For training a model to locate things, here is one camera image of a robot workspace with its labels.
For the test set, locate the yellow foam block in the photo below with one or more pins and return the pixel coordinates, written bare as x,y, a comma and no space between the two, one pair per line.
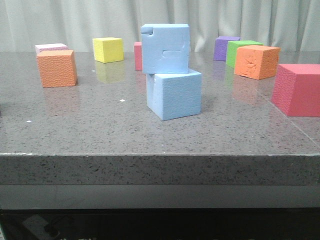
108,49

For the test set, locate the small red foam block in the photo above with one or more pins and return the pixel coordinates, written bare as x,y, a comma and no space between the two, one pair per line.
138,55

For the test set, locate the dented light blue foam block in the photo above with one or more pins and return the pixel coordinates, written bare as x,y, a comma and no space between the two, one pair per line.
165,48

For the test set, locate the large red foam block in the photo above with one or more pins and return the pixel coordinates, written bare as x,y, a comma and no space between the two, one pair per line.
296,90

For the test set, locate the pale green curtain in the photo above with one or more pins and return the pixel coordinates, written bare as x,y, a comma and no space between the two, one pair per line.
292,25

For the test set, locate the dented orange foam block right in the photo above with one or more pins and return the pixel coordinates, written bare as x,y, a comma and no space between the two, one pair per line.
257,61

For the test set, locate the purple foam block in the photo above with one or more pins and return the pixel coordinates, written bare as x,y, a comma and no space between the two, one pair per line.
221,47

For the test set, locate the smooth light blue foam block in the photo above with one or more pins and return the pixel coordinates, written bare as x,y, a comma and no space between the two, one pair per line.
172,96

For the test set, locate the green foam block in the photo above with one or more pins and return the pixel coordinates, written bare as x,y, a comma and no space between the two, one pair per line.
232,47

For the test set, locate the pale pink foam block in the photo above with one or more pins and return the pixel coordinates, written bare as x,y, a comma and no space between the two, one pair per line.
50,47

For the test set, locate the orange foam block left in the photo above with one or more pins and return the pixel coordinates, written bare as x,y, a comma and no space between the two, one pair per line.
57,68

